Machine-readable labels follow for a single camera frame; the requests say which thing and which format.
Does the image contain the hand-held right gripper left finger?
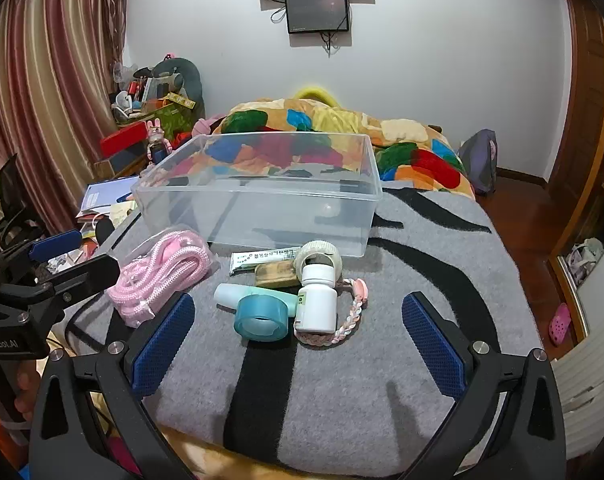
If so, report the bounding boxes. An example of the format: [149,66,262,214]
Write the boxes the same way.
[28,291,198,480]

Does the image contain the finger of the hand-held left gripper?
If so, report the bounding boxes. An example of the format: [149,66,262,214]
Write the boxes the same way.
[34,254,121,308]
[0,229,83,289]

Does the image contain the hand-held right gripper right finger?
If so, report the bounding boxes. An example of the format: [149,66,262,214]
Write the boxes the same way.
[398,291,569,480]

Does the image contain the pink rope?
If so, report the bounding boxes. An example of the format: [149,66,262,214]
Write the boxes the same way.
[107,227,220,330]

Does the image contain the light teal tube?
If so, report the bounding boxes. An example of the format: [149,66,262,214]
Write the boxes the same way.
[214,282,299,318]

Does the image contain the pink white braided strap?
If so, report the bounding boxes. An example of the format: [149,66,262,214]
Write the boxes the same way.
[293,279,370,348]

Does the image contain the teal tape roll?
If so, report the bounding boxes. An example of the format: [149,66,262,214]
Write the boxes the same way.
[233,294,290,343]

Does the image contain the silver ointment tube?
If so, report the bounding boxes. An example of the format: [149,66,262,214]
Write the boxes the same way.
[229,247,303,277]

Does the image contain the white pill bottle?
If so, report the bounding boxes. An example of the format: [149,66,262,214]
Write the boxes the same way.
[294,264,339,333]

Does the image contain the beige wooden block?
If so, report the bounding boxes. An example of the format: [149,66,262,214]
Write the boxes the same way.
[254,261,299,290]

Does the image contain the white tape roll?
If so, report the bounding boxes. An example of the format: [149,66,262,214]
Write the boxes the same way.
[293,241,344,283]

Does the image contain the clear plastic storage box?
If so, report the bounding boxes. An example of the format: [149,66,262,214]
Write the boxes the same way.
[130,131,383,259]

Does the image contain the person's left hand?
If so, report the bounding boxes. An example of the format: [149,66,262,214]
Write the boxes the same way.
[13,360,41,424]

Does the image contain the blue white paper folder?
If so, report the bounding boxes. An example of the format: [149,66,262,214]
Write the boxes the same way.
[79,182,140,213]

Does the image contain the black chair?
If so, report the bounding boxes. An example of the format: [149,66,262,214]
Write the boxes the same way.
[0,155,48,256]

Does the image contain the grey black striped blanket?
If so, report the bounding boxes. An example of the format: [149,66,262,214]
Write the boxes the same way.
[64,180,548,476]

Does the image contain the red box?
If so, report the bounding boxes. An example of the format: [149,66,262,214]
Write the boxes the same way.
[100,122,150,158]

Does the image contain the pink clog shoe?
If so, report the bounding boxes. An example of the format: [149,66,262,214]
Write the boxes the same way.
[548,302,573,346]

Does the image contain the pink bunny bottle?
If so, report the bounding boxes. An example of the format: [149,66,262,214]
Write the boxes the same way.
[146,119,173,163]

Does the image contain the pink striped curtain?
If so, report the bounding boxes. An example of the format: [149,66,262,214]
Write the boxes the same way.
[0,0,130,256]

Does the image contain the white cabinet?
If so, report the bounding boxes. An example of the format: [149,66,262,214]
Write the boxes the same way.
[552,310,604,461]

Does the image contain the green box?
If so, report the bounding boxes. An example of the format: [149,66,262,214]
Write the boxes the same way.
[147,102,198,136]

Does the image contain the white cloth pile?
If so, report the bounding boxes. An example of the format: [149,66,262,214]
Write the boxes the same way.
[564,237,604,281]

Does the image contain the colourful patchwork blanket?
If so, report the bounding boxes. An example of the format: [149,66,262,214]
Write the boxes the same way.
[192,97,478,201]

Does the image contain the grey purple backpack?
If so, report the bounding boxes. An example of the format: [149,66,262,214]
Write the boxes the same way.
[457,129,499,197]

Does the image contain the pink plush toy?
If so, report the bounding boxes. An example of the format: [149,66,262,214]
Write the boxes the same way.
[192,116,228,136]

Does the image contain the grey plush toy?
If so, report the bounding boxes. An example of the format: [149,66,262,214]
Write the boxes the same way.
[134,57,205,111]

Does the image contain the yellow pillow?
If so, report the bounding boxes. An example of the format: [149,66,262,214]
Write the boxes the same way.
[294,86,343,108]

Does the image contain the brown wooden door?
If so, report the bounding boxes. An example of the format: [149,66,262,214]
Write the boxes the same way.
[547,0,604,201]

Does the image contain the small black wall monitor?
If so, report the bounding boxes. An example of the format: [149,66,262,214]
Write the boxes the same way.
[284,0,352,35]

